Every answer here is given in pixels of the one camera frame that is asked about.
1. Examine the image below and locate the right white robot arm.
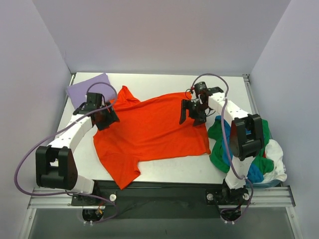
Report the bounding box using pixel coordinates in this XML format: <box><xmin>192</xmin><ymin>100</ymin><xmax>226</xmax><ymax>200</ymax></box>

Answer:
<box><xmin>179</xmin><ymin>82</ymin><xmax>265</xmax><ymax>203</ymax></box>

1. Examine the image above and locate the folded purple t shirt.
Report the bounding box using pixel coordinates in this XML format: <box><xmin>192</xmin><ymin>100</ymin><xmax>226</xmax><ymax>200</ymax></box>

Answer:
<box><xmin>66</xmin><ymin>73</ymin><xmax>115</xmax><ymax>109</ymax></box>

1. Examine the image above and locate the orange t shirt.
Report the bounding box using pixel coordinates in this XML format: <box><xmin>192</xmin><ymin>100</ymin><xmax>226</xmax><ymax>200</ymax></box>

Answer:
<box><xmin>93</xmin><ymin>86</ymin><xmax>210</xmax><ymax>190</ymax></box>

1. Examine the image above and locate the green t shirt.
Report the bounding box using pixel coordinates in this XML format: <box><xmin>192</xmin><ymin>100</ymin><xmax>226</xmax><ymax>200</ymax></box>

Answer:
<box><xmin>207</xmin><ymin>117</ymin><xmax>275</xmax><ymax>175</ymax></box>

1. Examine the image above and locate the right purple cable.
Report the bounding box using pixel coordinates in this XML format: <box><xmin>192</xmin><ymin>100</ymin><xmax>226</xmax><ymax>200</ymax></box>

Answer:
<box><xmin>190</xmin><ymin>73</ymin><xmax>255</xmax><ymax>222</ymax></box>

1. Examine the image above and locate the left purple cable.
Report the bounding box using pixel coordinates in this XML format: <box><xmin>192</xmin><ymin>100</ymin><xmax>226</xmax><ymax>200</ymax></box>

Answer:
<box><xmin>14</xmin><ymin>82</ymin><xmax>119</xmax><ymax>224</ymax></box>

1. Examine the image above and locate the white t shirt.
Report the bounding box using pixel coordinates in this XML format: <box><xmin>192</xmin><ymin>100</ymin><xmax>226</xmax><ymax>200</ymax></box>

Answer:
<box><xmin>262</xmin><ymin>139</ymin><xmax>288</xmax><ymax>184</ymax></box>

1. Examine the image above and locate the blue basket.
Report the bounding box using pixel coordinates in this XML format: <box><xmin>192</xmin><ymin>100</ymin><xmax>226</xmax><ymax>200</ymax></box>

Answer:
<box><xmin>253</xmin><ymin>179</ymin><xmax>281</xmax><ymax>189</ymax></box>

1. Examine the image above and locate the purple cable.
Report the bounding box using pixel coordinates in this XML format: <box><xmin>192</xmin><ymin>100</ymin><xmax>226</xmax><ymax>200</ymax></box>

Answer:
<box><xmin>14</xmin><ymin>82</ymin><xmax>119</xmax><ymax>224</ymax></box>
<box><xmin>190</xmin><ymin>73</ymin><xmax>255</xmax><ymax>222</ymax></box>

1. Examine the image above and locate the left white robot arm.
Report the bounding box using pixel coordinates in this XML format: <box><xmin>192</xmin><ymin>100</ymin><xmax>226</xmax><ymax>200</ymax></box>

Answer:
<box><xmin>35</xmin><ymin>93</ymin><xmax>120</xmax><ymax>205</ymax></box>

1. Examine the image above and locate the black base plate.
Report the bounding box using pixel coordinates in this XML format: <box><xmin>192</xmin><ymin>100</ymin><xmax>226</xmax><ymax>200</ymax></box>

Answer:
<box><xmin>71</xmin><ymin>181</ymin><xmax>251</xmax><ymax>221</ymax></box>

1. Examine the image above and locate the blue t shirt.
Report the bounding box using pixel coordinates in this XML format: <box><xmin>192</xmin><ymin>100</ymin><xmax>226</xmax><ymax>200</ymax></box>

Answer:
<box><xmin>215</xmin><ymin>115</ymin><xmax>265</xmax><ymax>184</ymax></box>

